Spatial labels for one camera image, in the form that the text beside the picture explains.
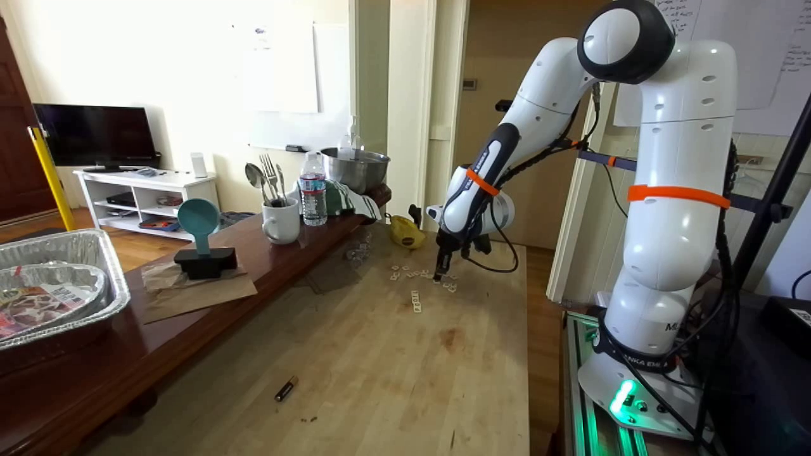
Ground black base cables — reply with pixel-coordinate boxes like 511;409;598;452
653;299;725;456

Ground dark wooden table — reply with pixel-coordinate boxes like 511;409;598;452
0;181;394;456

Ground aluminium foil tray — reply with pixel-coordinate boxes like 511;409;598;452
0;227;135;355

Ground clear plastic water bottle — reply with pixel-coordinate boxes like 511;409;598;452
294;151;331;230

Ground steel mixing bowl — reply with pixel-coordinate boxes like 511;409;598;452
321;144;392;196

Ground metal spoon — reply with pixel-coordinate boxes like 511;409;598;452
244;160;272;206

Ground black television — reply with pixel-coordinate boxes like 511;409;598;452
32;101;165;173

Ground green striped white towel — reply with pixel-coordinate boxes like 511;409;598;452
323;181;384;227

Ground blue bar clamp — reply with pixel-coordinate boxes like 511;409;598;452
573;137;795;215

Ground white television shelf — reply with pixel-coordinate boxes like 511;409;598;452
73;166;223;247

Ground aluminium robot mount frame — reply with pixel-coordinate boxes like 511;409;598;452
557;310;719;456

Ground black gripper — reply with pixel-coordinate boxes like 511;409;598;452
430;229;464;285

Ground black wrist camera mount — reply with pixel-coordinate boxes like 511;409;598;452
467;230;496;260

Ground teal round scoop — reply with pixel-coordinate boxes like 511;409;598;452
175;196;226;255

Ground brown wooden door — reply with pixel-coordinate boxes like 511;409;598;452
443;0;614;255

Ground white leaning board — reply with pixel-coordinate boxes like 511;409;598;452
545;85;630;310

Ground white wall board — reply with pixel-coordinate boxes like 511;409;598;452
223;16;356;154

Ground metal fork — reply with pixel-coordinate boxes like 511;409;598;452
255;153;289;203

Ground black block base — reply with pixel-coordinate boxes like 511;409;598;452
171;243;241;281

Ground small black marker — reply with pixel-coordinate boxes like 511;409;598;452
272;376;302;405

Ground brown paper sheet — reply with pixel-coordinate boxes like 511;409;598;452
135;255;260;328

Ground yellow stick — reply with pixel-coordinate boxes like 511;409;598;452
22;124;78;234

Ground black controller box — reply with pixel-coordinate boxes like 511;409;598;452
699;295;811;456

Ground yellow cloth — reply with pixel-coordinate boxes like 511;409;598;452
384;214;430;255

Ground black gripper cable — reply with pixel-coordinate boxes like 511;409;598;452
458;80;606;279

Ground white mug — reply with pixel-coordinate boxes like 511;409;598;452
259;196;304;248

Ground orange cable strap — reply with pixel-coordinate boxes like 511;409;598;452
462;166;503;203
626;182;734;214

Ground colourful printed paper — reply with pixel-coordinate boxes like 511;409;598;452
0;260;109;343

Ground black tripod pole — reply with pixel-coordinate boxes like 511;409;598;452
728;90;811;295

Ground white poster with writing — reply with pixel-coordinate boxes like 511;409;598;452
611;0;811;139

